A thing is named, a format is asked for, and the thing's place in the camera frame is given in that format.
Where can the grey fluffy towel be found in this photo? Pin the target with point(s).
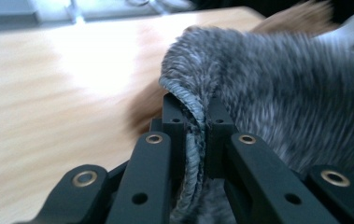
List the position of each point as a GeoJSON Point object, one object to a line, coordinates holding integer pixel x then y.
{"type": "Point", "coordinates": [274, 93]}

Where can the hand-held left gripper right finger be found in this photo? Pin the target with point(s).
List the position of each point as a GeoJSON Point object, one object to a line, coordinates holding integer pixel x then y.
{"type": "Point", "coordinates": [258, 180]}

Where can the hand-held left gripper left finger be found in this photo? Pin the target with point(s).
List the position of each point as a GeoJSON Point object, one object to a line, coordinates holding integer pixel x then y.
{"type": "Point", "coordinates": [149, 174]}

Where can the brown teddy bear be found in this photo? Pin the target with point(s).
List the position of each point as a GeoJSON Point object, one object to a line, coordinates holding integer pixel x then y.
{"type": "Point", "coordinates": [290, 21]}

